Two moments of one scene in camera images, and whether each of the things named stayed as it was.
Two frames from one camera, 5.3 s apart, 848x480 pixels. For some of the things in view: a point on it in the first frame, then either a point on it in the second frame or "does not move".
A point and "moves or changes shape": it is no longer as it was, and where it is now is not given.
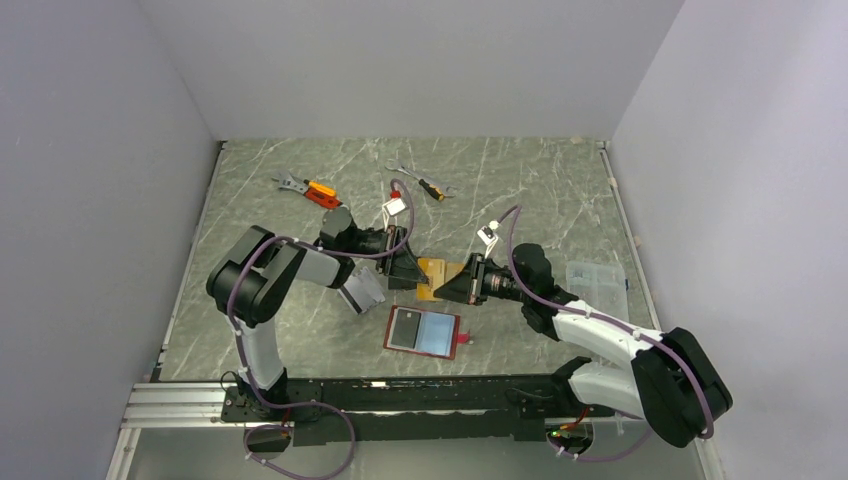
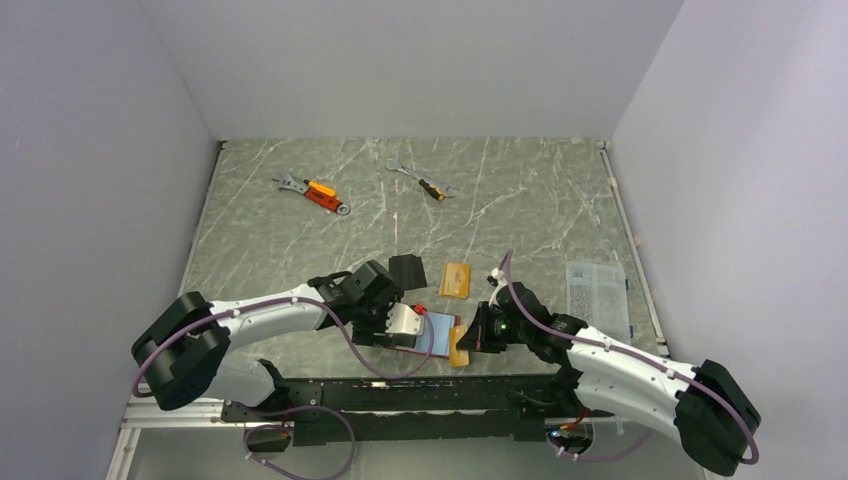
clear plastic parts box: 602,285 does not move
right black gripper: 468,286 -> 477,338
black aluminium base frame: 378,412 does not move
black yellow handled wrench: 438,193 does not move
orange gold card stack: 440,272 moves or changes shape
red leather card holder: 424,333 does not move
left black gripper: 401,264 -> 366,334
